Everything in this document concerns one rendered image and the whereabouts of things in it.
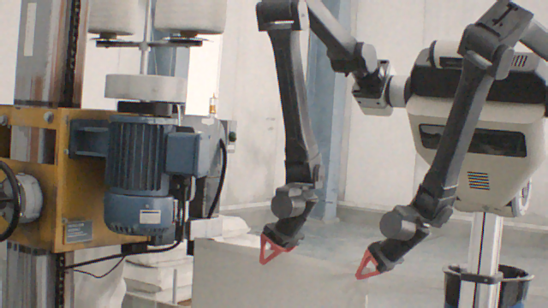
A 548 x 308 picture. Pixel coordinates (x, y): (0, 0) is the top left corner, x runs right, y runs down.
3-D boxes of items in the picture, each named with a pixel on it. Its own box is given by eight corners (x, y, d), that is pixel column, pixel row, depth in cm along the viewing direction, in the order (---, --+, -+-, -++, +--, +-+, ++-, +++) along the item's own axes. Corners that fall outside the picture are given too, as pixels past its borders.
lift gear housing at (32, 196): (42, 225, 167) (44, 175, 166) (23, 227, 162) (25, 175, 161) (12, 218, 172) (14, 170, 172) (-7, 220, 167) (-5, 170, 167)
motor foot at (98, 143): (134, 162, 172) (137, 121, 172) (98, 162, 162) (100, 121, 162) (104, 157, 177) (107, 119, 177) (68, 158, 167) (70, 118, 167)
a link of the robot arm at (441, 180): (520, 46, 146) (480, 22, 153) (502, 49, 143) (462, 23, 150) (454, 224, 168) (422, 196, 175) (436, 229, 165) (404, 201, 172)
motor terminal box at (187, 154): (209, 186, 172) (212, 132, 172) (199, 190, 162) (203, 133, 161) (171, 183, 173) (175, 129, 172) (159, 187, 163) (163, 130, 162)
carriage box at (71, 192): (153, 241, 192) (160, 113, 191) (53, 254, 164) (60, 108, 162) (84, 227, 205) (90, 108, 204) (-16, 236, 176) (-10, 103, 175)
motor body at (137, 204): (186, 234, 172) (193, 119, 170) (139, 240, 159) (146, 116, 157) (134, 224, 180) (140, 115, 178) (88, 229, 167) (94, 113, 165)
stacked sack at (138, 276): (222, 283, 515) (223, 261, 514) (161, 298, 457) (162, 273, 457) (171, 271, 536) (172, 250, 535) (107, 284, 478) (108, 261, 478)
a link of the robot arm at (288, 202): (325, 163, 184) (293, 162, 189) (301, 166, 174) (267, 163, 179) (324, 216, 185) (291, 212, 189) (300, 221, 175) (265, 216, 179)
